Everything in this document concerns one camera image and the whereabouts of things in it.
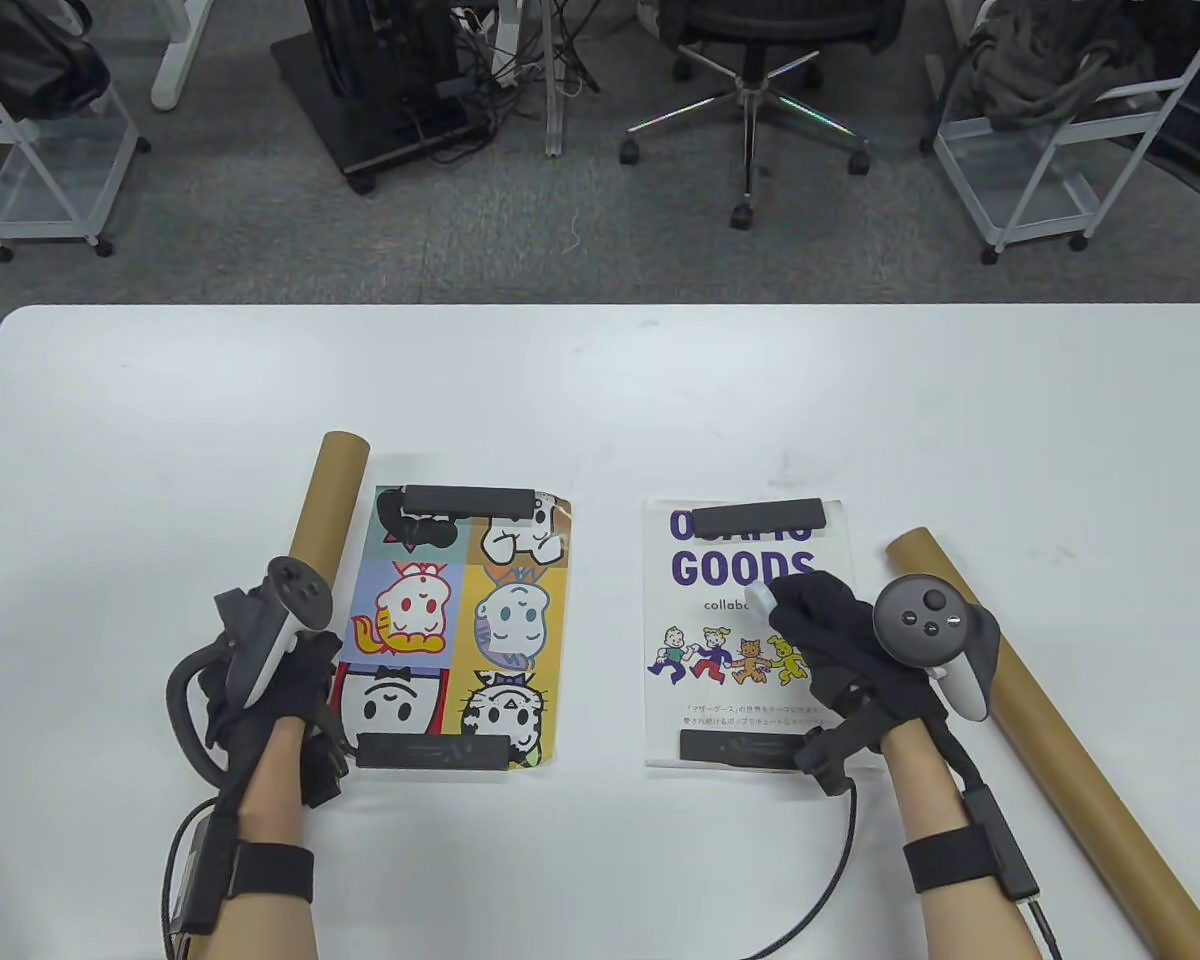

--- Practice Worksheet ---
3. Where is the person's right hand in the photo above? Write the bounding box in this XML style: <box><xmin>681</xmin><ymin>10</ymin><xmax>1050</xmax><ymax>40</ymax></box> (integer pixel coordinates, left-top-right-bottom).
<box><xmin>765</xmin><ymin>575</ymin><xmax>953</xmax><ymax>733</ymax></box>

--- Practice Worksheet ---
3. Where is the person's left hand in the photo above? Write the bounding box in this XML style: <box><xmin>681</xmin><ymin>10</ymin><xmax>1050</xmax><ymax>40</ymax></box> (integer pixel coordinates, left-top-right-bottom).
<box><xmin>203</xmin><ymin>630</ymin><xmax>346</xmax><ymax>773</ymax></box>

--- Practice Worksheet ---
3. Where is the black bar weight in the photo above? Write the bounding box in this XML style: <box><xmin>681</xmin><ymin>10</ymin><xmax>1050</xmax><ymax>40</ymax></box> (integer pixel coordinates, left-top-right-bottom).
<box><xmin>693</xmin><ymin>497</ymin><xmax>827</xmax><ymax>536</ymax></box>
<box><xmin>402</xmin><ymin>485</ymin><xmax>537</xmax><ymax>521</ymax></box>
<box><xmin>678</xmin><ymin>728</ymin><xmax>811</xmax><ymax>771</ymax></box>
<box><xmin>356</xmin><ymin>733</ymin><xmax>511</xmax><ymax>771</ymax></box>

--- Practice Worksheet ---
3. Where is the white poster purple lettering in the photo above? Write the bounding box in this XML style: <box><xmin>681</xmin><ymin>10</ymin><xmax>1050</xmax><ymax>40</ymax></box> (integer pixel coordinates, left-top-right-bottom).
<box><xmin>642</xmin><ymin>498</ymin><xmax>856</xmax><ymax>771</ymax></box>

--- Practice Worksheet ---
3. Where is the brown cardboard mailing tube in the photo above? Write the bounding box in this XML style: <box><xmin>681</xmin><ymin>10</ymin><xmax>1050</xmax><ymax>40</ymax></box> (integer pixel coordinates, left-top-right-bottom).
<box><xmin>885</xmin><ymin>527</ymin><xmax>1200</xmax><ymax>960</ymax></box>
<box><xmin>175</xmin><ymin>432</ymin><xmax>371</xmax><ymax>960</ymax></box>

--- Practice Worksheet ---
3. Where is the colourful cartoon animal poster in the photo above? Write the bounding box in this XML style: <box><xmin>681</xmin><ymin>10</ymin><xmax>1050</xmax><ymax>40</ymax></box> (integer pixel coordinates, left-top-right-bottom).
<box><xmin>330</xmin><ymin>485</ymin><xmax>573</xmax><ymax>769</ymax></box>

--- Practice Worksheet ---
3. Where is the black shoulder bag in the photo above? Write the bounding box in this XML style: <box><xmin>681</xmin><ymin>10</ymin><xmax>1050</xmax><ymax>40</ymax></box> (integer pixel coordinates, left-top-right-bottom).
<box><xmin>0</xmin><ymin>0</ymin><xmax>111</xmax><ymax>123</ymax></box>

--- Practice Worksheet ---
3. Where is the person's right forearm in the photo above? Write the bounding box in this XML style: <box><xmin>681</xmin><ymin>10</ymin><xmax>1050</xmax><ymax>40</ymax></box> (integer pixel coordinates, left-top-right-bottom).
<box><xmin>880</xmin><ymin>715</ymin><xmax>1051</xmax><ymax>960</ymax></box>

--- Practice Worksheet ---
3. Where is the person's left forearm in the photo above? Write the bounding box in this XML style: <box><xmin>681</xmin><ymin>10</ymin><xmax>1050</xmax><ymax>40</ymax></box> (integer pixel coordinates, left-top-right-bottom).
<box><xmin>200</xmin><ymin>715</ymin><xmax>321</xmax><ymax>960</ymax></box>

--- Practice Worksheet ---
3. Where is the grey white hand controller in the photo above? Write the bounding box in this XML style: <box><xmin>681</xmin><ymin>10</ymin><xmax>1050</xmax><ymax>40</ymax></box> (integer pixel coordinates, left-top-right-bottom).
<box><xmin>872</xmin><ymin>573</ymin><xmax>1001</xmax><ymax>721</ymax></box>
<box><xmin>165</xmin><ymin>556</ymin><xmax>334</xmax><ymax>776</ymax></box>

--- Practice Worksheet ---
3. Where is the black wrist sensor box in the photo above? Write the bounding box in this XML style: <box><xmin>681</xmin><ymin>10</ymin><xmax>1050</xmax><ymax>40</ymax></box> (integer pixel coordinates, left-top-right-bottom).
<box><xmin>175</xmin><ymin>815</ymin><xmax>241</xmax><ymax>936</ymax></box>
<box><xmin>963</xmin><ymin>785</ymin><xmax>1041</xmax><ymax>901</ymax></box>

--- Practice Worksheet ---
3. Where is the white wheeled cart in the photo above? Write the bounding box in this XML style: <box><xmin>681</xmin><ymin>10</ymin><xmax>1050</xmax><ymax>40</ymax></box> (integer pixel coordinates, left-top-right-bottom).
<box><xmin>922</xmin><ymin>0</ymin><xmax>1200</xmax><ymax>266</ymax></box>
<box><xmin>0</xmin><ymin>40</ymin><xmax>153</xmax><ymax>263</ymax></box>

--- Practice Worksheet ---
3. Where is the black wheeled platform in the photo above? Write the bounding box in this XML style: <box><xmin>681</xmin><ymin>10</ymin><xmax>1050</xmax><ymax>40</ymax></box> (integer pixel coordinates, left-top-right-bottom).
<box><xmin>270</xmin><ymin>35</ymin><xmax>496</xmax><ymax>196</ymax></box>

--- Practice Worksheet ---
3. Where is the grey crumpled cloth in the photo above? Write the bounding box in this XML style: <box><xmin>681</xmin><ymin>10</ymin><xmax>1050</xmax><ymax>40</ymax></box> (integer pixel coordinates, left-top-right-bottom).
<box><xmin>960</xmin><ymin>0</ymin><xmax>1161</xmax><ymax>126</ymax></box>

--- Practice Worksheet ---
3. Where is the black office chair chrome base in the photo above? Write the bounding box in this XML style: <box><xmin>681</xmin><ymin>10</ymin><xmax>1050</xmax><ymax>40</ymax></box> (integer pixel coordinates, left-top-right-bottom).
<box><xmin>620</xmin><ymin>0</ymin><xmax>911</xmax><ymax>229</ymax></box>

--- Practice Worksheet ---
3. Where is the white desk leg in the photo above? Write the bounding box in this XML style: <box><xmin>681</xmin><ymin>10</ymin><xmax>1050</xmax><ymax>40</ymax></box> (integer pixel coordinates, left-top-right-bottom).
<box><xmin>150</xmin><ymin>0</ymin><xmax>219</xmax><ymax>113</ymax></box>

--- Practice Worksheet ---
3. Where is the black computer tower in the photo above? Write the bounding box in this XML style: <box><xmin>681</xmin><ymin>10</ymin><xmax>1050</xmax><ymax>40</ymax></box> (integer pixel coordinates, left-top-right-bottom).
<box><xmin>303</xmin><ymin>0</ymin><xmax>461</xmax><ymax>101</ymax></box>

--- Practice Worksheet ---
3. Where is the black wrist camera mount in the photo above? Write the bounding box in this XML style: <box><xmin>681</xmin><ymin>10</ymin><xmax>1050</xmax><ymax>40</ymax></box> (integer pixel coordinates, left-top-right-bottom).
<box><xmin>793</xmin><ymin>690</ymin><xmax>886</xmax><ymax>798</ymax></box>
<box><xmin>300</xmin><ymin>730</ymin><xmax>353</xmax><ymax>809</ymax></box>

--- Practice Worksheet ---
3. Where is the black wrist strap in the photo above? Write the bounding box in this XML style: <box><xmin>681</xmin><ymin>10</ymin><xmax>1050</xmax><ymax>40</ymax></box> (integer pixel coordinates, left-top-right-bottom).
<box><xmin>903</xmin><ymin>832</ymin><xmax>996</xmax><ymax>894</ymax></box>
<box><xmin>225</xmin><ymin>842</ymin><xmax>316</xmax><ymax>904</ymax></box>

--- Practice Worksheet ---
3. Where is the white cable channel post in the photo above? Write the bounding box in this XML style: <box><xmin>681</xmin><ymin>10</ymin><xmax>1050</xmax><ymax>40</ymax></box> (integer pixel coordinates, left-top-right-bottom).
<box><xmin>543</xmin><ymin>0</ymin><xmax>568</xmax><ymax>159</ymax></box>

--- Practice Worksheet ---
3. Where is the tangle of black cables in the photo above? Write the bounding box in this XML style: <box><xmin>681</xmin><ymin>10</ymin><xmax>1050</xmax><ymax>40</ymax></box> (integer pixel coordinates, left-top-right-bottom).
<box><xmin>450</xmin><ymin>0</ymin><xmax>601</xmax><ymax>101</ymax></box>

